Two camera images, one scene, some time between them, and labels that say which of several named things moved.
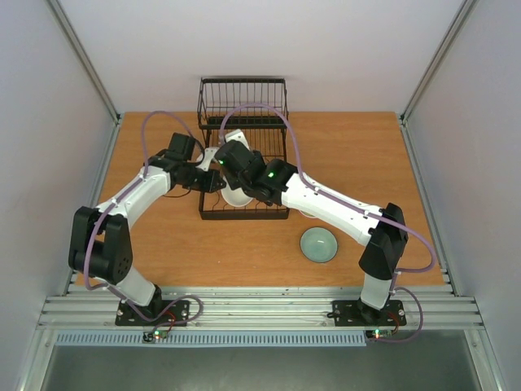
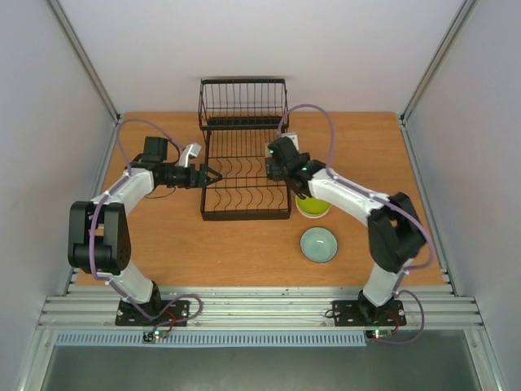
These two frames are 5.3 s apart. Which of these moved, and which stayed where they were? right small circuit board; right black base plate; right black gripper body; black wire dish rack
Moved: right black gripper body
Stayed: right small circuit board; right black base plate; black wire dish rack
